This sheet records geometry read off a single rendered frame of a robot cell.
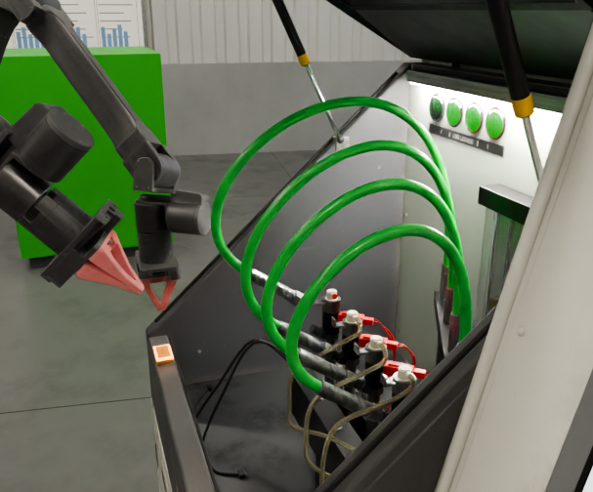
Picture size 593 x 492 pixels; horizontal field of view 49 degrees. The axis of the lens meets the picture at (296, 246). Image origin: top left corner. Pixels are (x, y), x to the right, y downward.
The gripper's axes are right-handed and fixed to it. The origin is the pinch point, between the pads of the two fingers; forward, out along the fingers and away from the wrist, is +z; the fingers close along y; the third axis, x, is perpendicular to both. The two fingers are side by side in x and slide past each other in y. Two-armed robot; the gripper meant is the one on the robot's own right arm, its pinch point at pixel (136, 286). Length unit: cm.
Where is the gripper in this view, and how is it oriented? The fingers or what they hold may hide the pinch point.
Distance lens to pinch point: 79.3
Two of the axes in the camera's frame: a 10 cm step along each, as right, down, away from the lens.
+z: 7.0, 6.5, 2.9
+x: -0.7, -3.4, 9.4
